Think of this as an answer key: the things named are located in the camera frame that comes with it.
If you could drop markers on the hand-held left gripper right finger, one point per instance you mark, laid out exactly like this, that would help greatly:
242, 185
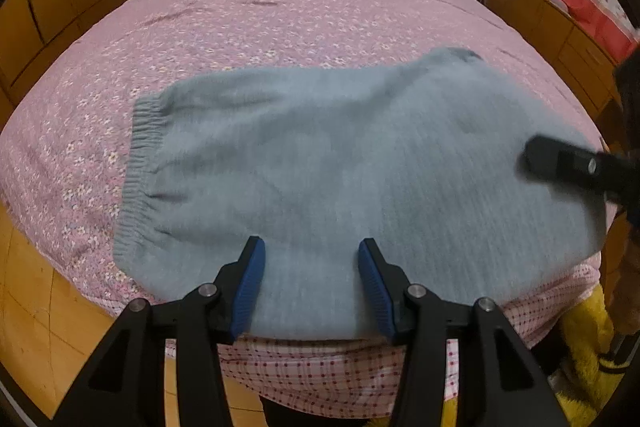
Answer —
372, 292

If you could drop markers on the pink floral bed sheet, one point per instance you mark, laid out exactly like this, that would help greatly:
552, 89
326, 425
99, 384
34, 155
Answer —
225, 17

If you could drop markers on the wooden low cabinet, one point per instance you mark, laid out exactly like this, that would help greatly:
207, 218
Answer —
540, 17

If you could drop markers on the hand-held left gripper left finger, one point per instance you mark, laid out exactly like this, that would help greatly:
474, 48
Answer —
250, 287

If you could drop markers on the grey knit pants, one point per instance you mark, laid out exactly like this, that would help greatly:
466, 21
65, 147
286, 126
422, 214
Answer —
325, 157

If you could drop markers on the pink checked mattress cover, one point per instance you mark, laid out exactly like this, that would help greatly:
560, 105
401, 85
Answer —
325, 372

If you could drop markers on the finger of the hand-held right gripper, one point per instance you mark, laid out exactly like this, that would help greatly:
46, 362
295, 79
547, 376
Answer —
555, 162

